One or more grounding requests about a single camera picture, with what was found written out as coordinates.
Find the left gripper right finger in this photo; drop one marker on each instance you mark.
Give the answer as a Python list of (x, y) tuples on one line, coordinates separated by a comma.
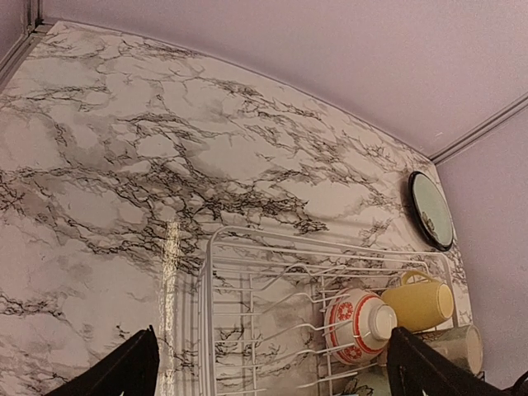
[(414, 368)]

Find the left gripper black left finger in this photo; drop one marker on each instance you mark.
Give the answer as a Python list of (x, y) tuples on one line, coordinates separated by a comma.
[(131, 369)]

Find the tall shell patterned mug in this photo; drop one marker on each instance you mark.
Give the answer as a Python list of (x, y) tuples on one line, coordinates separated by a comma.
[(463, 346)]

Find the black rimmed large plate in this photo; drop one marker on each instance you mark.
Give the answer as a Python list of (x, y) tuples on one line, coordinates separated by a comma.
[(412, 198)]

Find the light blue floral plate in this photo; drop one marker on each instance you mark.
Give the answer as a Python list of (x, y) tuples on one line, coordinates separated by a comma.
[(433, 210)]

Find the pale green ceramic bowl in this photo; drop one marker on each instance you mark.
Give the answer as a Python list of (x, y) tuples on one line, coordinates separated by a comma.
[(371, 381)]

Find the yellow ceramic cup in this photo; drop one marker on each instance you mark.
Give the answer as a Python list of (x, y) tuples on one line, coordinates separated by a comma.
[(420, 302)]

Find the white red patterned teacup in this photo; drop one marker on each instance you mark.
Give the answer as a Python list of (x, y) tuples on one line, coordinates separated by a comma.
[(357, 326)]

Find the white wire dish rack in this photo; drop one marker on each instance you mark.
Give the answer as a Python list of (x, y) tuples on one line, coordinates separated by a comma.
[(261, 305)]

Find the right aluminium frame post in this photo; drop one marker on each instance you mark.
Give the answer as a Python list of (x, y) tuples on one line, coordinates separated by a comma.
[(480, 130)]

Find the aluminium frame post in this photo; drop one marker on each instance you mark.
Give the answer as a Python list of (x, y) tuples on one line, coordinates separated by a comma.
[(22, 27), (480, 130)]

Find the left aluminium frame post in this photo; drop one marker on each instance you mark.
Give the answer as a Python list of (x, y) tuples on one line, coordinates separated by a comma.
[(22, 27)]

